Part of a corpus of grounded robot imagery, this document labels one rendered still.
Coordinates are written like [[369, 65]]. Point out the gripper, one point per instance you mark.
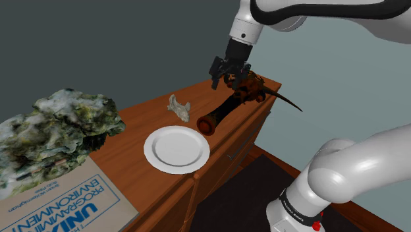
[[238, 51]]

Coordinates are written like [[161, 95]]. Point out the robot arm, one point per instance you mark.
[[350, 164]]

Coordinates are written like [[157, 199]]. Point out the dark red brown horned figure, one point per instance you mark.
[[224, 109]]

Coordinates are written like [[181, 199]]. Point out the small white crumpled figure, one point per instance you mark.
[[179, 107]]

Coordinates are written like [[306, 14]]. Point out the white plate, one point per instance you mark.
[[176, 150]]

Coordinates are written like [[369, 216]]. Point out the brown wooden chest of drawers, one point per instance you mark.
[[128, 160]]

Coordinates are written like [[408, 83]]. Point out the green white mossy rock lump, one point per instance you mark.
[[54, 128]]

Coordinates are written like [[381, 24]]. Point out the beige book with blue print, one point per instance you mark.
[[64, 205]]

